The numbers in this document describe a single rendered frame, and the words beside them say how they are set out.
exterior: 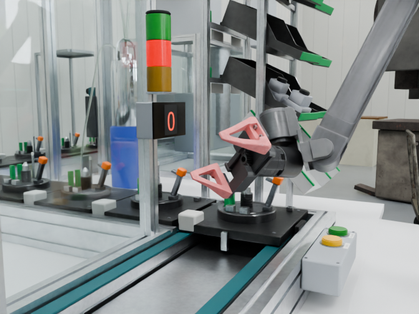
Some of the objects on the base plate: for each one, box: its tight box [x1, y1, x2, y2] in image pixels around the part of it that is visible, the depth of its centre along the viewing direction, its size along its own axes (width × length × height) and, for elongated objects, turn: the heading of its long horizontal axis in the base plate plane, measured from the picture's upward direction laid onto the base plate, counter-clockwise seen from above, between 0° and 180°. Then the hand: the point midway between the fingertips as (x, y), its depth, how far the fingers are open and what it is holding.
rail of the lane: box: [223, 210, 336, 314], centre depth 70 cm, size 6×89×11 cm
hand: (209, 157), depth 68 cm, fingers open, 9 cm apart
